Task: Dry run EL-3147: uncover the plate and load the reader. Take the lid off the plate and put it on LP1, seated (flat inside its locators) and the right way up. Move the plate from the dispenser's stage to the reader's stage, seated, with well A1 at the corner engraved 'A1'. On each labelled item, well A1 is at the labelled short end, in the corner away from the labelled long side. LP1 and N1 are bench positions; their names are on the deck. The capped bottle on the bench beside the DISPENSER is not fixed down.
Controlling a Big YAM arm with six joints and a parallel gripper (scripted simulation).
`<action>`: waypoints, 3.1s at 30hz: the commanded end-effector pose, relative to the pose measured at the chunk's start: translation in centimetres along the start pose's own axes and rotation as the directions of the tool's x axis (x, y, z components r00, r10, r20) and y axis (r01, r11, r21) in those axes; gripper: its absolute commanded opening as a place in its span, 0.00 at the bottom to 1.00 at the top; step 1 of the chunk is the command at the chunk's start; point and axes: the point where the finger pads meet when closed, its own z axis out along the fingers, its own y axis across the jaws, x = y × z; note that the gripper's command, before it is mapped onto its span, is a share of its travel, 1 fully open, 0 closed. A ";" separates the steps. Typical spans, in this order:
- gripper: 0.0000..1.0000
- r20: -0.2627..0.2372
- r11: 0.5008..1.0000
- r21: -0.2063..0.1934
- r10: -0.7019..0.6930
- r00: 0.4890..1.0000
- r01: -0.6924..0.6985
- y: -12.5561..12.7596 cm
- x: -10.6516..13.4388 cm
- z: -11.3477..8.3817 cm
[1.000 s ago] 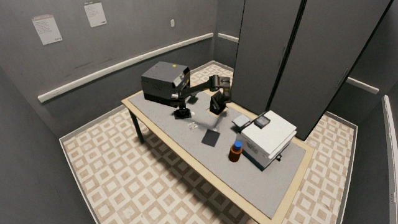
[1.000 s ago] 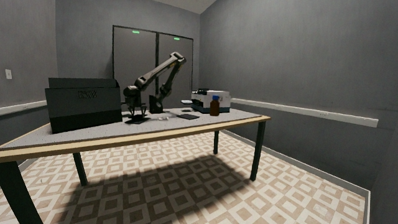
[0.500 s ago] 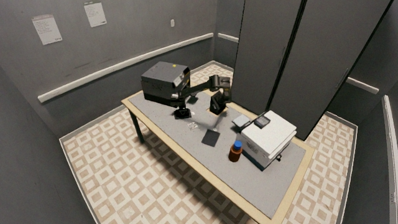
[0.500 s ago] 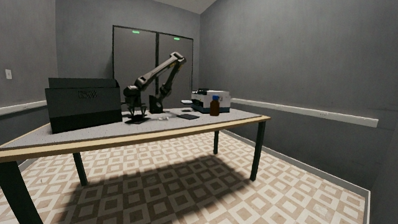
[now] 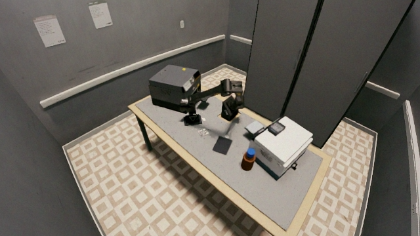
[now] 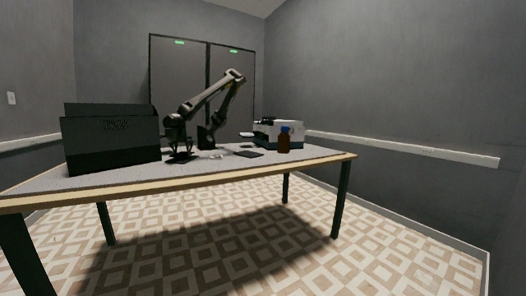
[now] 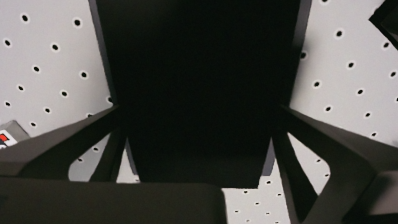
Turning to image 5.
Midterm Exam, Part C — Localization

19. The brown bottle with blue cap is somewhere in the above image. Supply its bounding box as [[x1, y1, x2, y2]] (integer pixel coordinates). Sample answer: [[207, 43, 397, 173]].
[[241, 148, 256, 171]]

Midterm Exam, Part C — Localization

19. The white multi-well plate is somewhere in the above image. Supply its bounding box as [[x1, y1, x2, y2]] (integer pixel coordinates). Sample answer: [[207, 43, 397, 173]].
[[246, 121, 263, 134]]

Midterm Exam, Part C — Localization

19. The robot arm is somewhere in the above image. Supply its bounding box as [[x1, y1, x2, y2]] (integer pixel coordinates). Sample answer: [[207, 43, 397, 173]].
[[180, 79, 245, 113]]

